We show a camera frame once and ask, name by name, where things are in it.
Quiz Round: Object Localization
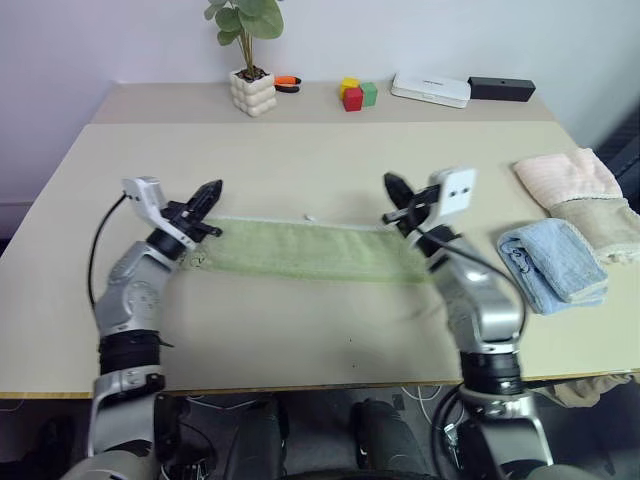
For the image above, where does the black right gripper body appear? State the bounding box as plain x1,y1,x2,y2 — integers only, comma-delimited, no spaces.
381,183,442,239

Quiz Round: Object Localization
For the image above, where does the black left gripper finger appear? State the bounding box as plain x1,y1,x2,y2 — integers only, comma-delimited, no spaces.
188,179,225,208
190,186,225,218

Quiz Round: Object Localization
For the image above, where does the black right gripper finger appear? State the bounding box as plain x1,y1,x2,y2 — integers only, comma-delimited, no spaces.
382,172,416,200
384,185,411,212

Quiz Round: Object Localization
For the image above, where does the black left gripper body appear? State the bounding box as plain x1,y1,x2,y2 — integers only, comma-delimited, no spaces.
163,199,224,245

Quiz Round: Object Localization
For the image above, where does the green towel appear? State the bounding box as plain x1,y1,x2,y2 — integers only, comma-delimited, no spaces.
172,214,434,288

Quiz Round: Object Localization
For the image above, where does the folded blue towel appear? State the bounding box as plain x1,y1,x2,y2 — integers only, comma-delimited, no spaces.
495,217,611,316

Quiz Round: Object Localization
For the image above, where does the folded pink towel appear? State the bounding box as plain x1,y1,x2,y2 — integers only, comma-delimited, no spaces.
512,146,623,219

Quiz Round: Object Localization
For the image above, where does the folded beige towel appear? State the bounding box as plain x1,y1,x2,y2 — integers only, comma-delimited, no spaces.
546,195,640,267

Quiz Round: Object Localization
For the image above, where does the flat white box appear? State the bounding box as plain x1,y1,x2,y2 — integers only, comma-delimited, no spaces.
389,72,473,110

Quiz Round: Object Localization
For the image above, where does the white bubble plant pot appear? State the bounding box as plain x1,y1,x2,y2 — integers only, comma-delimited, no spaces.
228,66,278,119

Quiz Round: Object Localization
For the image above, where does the orange and black tool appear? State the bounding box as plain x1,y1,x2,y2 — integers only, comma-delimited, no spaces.
273,74,304,95

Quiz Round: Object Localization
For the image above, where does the long black box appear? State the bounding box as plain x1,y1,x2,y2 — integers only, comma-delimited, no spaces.
467,75,538,104

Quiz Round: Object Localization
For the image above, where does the green leafy plant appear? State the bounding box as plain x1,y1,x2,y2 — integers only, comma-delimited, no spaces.
203,0,286,80

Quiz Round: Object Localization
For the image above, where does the dark chair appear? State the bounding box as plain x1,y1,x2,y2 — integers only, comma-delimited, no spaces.
593,105,640,187

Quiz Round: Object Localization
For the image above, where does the dark rounded shape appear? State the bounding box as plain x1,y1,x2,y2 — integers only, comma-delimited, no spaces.
348,398,451,480

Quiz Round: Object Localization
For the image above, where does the beige cloth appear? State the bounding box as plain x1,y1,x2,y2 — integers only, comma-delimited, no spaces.
548,368,640,410

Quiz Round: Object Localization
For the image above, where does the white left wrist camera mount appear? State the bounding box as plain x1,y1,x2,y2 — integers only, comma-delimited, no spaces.
121,175,199,251

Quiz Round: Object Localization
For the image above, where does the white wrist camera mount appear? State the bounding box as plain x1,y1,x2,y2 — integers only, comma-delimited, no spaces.
121,175,199,251
426,167,478,219

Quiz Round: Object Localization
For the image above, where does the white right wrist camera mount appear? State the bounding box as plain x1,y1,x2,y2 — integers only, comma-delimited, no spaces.
426,167,478,219

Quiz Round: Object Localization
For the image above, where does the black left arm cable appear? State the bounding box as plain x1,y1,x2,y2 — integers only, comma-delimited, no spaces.
87,193,129,307

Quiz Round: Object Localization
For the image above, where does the thin white cable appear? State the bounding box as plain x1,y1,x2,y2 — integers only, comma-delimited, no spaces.
398,383,439,424

